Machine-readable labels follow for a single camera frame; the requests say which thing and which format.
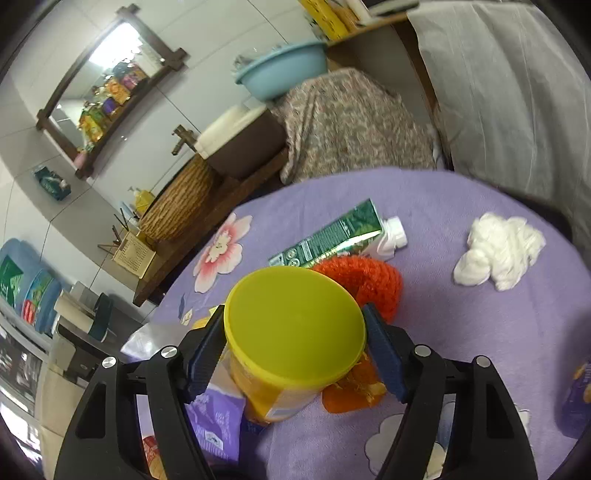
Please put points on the yellow plastic cup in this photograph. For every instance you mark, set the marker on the yellow plastic cup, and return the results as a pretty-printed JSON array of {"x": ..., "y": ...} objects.
[{"x": 291, "y": 333}]

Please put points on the floral patterned cloth cover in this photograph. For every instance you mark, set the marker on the floral patterned cloth cover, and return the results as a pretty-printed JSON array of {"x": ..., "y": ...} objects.
[{"x": 345, "y": 121}]

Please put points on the purple snack bag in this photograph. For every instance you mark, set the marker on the purple snack bag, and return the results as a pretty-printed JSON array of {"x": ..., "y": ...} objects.
[{"x": 216, "y": 415}]

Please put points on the yellow tall package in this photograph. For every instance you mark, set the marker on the yellow tall package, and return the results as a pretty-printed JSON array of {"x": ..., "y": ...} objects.
[{"x": 334, "y": 18}]

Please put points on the woven wicker basket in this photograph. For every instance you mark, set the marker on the woven wicker basket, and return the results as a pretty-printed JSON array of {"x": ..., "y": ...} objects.
[{"x": 184, "y": 195}]

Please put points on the crumpled white tissue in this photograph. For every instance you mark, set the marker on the crumpled white tissue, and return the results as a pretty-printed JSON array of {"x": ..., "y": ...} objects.
[{"x": 498, "y": 249}]

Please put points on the green wall tissue box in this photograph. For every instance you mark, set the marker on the green wall tissue box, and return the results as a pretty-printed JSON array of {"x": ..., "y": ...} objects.
[{"x": 52, "y": 183}]

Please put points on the wooden wall shelf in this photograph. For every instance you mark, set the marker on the wooden wall shelf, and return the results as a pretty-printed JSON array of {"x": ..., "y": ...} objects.
[{"x": 104, "y": 85}]

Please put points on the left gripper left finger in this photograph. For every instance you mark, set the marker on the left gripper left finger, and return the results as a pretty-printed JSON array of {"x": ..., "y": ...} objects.
[{"x": 103, "y": 440}]

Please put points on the brass faucet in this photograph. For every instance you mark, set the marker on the brass faucet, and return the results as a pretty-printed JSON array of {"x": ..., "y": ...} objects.
[{"x": 186, "y": 137}]

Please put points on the blue water jug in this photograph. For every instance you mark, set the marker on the blue water jug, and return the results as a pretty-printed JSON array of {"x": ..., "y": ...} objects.
[{"x": 28, "y": 287}]

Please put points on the light blue plastic basin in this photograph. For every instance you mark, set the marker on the light blue plastic basin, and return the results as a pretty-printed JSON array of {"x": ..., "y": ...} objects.
[{"x": 274, "y": 74}]

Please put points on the brown cream rice cooker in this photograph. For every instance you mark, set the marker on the brown cream rice cooker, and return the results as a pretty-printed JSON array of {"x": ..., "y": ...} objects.
[{"x": 241, "y": 140}]

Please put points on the purple floral tablecloth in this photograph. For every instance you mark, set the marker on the purple floral tablecloth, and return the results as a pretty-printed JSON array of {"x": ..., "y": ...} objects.
[{"x": 536, "y": 334}]

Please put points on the orange foam fruit net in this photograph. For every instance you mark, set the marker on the orange foam fruit net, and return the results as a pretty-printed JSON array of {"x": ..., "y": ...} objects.
[{"x": 368, "y": 281}]

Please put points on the chopstick holder box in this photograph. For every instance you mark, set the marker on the chopstick holder box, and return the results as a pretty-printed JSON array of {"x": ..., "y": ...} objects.
[{"x": 129, "y": 247}]

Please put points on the water dispenser machine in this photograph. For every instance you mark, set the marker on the water dispenser machine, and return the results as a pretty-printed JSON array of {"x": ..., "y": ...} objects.
[{"x": 89, "y": 327}]

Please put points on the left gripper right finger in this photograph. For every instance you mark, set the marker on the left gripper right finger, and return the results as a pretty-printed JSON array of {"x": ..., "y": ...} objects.
[{"x": 488, "y": 439}]

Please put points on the yellow soap dispenser bottle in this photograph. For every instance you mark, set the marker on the yellow soap dispenser bottle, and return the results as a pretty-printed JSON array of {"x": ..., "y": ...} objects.
[{"x": 142, "y": 200}]

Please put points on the white cloth cover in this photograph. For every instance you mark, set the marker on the white cloth cover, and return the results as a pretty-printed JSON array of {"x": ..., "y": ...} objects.
[{"x": 514, "y": 98}]

